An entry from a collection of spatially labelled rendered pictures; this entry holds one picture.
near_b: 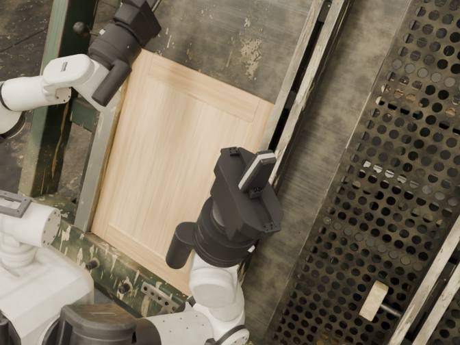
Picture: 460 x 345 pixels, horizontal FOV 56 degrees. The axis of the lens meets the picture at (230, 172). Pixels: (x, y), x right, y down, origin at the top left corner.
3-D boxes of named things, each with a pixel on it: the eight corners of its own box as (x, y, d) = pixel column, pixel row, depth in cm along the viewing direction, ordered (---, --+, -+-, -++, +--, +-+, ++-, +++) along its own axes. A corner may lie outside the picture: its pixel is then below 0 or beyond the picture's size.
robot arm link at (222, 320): (252, 289, 74) (257, 324, 90) (218, 248, 80) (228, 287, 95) (201, 327, 71) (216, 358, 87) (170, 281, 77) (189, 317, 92)
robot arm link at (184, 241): (254, 265, 60) (232, 294, 69) (254, 200, 66) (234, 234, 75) (174, 253, 57) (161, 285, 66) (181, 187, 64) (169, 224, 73)
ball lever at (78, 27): (122, 47, 114) (70, 33, 106) (125, 33, 113) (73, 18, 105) (126, 50, 111) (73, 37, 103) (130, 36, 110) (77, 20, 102)
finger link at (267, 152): (254, 157, 47) (238, 188, 52) (279, 153, 48) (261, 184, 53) (248, 146, 48) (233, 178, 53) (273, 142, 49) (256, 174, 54)
